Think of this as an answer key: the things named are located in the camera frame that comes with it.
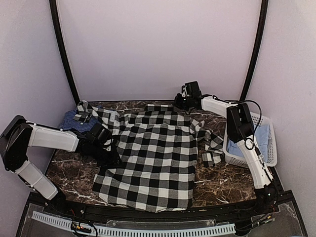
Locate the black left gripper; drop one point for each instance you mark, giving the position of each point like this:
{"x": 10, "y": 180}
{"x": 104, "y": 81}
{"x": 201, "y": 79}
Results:
{"x": 112, "y": 160}

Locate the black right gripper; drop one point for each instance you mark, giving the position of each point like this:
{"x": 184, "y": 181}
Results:
{"x": 177, "y": 102}

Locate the black white plaid shirt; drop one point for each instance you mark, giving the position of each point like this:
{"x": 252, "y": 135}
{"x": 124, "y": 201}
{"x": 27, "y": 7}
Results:
{"x": 158, "y": 148}

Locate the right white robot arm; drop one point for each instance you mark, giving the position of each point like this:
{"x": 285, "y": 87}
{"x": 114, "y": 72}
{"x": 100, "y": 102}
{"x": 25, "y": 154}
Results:
{"x": 241, "y": 131}

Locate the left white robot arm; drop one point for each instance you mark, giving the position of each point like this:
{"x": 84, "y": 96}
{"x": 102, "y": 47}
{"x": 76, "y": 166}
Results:
{"x": 21, "y": 135}

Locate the folded blue checked shirt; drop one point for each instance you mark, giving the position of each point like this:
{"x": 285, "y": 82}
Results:
{"x": 69, "y": 122}

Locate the light blue shirt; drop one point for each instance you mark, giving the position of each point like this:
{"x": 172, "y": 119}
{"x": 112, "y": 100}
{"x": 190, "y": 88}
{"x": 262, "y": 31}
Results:
{"x": 262, "y": 137}

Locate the white plastic laundry basket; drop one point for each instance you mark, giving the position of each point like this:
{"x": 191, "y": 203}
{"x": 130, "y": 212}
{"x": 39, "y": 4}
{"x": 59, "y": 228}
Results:
{"x": 272, "y": 148}

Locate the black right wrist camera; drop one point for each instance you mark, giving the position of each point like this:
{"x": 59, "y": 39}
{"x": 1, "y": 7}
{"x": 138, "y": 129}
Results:
{"x": 191, "y": 89}

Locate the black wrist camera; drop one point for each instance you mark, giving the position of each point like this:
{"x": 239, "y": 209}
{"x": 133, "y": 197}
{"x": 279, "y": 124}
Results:
{"x": 98, "y": 134}
{"x": 191, "y": 89}

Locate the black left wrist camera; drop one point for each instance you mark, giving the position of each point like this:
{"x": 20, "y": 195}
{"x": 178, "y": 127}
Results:
{"x": 98, "y": 134}

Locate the white slotted cable duct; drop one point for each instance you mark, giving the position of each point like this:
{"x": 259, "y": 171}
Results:
{"x": 135, "y": 229}

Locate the black right corner post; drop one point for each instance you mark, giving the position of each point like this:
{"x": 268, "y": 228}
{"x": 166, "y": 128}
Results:
{"x": 256, "y": 49}

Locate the black corner post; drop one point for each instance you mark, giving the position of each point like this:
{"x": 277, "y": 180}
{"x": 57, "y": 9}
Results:
{"x": 62, "y": 50}
{"x": 256, "y": 49}

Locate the black left corner post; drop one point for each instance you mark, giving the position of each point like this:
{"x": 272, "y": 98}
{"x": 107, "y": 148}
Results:
{"x": 62, "y": 50}

